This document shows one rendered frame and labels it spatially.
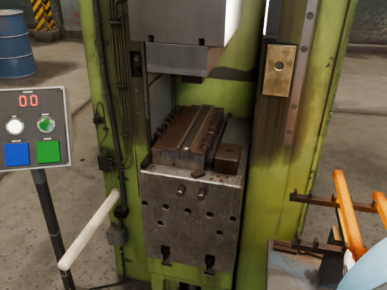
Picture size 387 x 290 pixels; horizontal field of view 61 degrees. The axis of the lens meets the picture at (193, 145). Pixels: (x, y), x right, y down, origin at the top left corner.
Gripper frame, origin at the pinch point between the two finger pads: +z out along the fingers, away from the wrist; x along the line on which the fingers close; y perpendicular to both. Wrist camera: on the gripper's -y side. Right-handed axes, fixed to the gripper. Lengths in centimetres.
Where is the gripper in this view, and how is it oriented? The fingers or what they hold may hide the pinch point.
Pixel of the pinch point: (362, 254)
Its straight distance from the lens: 97.7
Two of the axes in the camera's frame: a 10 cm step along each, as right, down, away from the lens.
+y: 0.4, 7.7, 6.3
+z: 2.2, -6.2, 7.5
